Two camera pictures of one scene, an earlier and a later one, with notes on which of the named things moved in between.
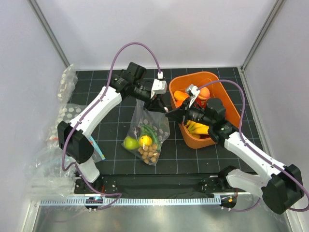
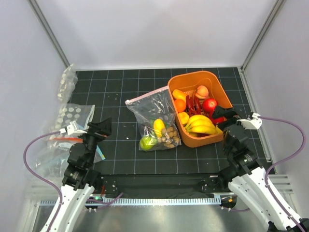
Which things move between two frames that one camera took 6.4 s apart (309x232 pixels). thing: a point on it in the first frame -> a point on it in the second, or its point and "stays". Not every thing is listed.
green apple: [131, 143] -> [147, 142]
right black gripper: [177, 115] -> [219, 111]
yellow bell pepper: [180, 95] stays
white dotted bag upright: [68, 81] stays
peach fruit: [204, 93] stays
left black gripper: [157, 104] -> [103, 127]
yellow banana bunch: [196, 129] stays
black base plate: [158, 183] stays
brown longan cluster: [150, 153] -> [169, 137]
